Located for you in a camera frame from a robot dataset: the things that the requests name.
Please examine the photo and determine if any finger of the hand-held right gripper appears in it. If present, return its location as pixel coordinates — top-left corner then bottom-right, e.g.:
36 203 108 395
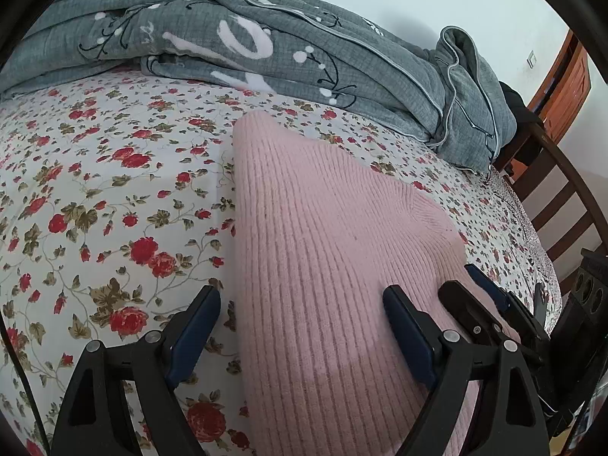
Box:
465 264 545 367
438 280 505 347

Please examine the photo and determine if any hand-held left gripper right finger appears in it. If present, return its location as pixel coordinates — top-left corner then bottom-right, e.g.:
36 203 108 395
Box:
382 285 552 456

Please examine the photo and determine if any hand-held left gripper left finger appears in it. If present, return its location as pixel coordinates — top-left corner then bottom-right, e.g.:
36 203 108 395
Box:
50 285 222 456

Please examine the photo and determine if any pink knit sweater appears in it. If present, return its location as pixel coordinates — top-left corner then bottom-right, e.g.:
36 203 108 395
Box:
230 109 519 456

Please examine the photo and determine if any floral bed sheet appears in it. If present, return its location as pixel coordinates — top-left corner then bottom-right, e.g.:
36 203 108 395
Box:
0 64 560 456

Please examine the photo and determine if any black cloth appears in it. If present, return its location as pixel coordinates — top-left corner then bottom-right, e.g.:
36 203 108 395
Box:
499 81 543 127

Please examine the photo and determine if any orange wooden door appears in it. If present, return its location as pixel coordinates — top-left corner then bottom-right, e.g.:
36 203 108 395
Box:
526 28 592 144

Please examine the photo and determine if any grey printed quilt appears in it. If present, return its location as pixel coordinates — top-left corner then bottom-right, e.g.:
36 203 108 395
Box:
0 0 518 175

